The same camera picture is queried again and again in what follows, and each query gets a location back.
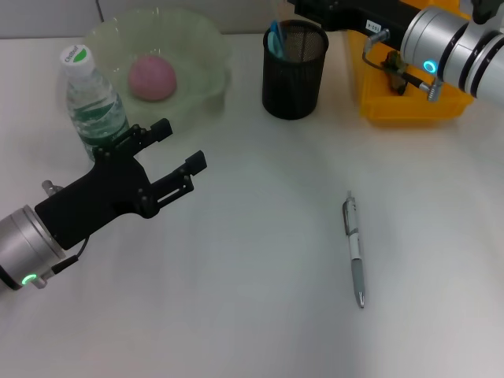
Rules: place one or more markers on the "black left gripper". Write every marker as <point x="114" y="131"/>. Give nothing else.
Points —
<point x="96" y="197"/>

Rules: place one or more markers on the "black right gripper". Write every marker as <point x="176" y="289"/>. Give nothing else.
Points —
<point x="354" y="13"/>

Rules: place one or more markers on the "blue scissors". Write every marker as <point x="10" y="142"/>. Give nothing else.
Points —
<point x="275" y="39"/>

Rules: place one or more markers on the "clear bottle green label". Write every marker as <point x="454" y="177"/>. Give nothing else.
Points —
<point x="98" y="110"/>

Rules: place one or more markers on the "pink peach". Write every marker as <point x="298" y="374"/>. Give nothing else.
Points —
<point x="151" y="76"/>

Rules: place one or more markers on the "green plastic wrapper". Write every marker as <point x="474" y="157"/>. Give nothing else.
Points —
<point x="393" y="63"/>

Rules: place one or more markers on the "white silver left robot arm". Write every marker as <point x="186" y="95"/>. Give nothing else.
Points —
<point x="23" y="248"/>

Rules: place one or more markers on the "black mesh pen holder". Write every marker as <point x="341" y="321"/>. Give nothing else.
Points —
<point x="293" y="86"/>

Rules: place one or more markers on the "translucent green fruit plate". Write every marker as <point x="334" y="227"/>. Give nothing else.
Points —
<point x="189" y="51"/>

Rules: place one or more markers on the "silver pen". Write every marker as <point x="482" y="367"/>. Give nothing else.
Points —
<point x="356" y="244"/>

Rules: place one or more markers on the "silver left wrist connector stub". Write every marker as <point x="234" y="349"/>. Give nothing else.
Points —
<point x="50" y="187"/>

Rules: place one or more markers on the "yellow plastic bin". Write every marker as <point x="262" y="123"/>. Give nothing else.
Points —
<point x="378" y="106"/>

